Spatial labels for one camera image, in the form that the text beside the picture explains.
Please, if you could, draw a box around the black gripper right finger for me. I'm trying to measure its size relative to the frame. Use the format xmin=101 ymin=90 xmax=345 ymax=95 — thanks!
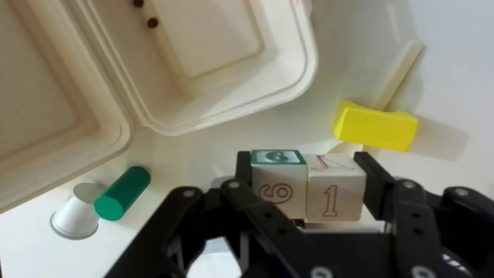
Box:
xmin=352 ymin=150 xmax=494 ymax=278

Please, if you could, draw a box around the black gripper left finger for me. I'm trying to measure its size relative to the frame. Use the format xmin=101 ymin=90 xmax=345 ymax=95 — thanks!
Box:
xmin=104 ymin=150 xmax=332 ymax=278

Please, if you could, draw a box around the wooden block number six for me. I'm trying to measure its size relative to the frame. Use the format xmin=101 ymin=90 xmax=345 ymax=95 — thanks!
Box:
xmin=249 ymin=149 xmax=311 ymax=221

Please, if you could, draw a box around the wooden block number one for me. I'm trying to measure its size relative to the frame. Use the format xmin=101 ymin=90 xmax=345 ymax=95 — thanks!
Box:
xmin=304 ymin=152 xmax=369 ymax=225

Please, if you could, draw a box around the white foam food pack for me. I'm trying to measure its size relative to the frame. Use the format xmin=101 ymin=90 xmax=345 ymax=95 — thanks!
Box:
xmin=0 ymin=0 xmax=320 ymax=217

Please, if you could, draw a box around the yellow toy hammer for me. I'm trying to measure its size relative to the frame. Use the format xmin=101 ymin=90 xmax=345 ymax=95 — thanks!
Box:
xmin=323 ymin=41 xmax=428 ymax=157

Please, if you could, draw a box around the green cylinder block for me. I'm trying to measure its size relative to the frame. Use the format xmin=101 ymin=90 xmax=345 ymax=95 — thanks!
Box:
xmin=93 ymin=164 xmax=153 ymax=225

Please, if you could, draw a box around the small white paper cup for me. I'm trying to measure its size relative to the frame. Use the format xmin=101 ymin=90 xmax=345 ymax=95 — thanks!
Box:
xmin=50 ymin=181 xmax=105 ymax=242

